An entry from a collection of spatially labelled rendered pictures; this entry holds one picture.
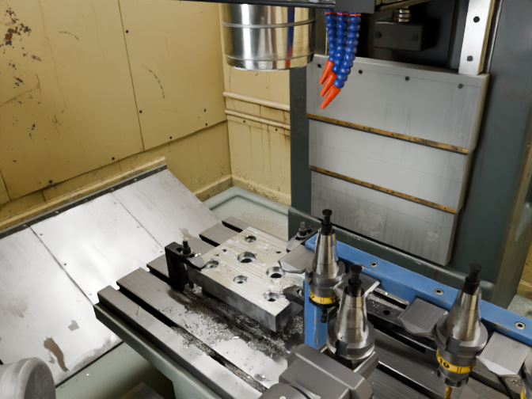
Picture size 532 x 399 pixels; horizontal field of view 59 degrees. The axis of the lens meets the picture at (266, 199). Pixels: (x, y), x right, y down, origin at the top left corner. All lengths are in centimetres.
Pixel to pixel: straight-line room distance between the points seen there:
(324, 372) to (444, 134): 74
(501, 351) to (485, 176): 64
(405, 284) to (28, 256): 131
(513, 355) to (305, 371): 26
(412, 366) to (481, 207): 45
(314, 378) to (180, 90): 159
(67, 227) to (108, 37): 69
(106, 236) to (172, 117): 58
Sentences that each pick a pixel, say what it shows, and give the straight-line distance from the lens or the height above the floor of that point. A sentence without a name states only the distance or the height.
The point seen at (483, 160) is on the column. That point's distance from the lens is 124.
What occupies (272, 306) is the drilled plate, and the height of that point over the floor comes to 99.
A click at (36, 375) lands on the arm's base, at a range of 54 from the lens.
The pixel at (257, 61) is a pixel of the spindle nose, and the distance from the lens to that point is 79.
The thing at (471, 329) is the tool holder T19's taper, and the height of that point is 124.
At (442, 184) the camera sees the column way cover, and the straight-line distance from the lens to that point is 126.
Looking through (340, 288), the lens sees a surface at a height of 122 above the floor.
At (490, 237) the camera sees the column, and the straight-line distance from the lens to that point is 132.
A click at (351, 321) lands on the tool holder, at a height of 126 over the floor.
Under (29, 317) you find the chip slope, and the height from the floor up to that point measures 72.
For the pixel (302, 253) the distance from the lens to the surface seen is 81.
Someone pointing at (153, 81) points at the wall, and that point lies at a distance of 196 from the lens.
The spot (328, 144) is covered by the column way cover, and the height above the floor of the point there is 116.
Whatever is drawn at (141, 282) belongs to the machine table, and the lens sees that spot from 132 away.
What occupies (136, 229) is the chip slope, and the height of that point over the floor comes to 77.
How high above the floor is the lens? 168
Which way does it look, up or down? 28 degrees down
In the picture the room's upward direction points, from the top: 2 degrees counter-clockwise
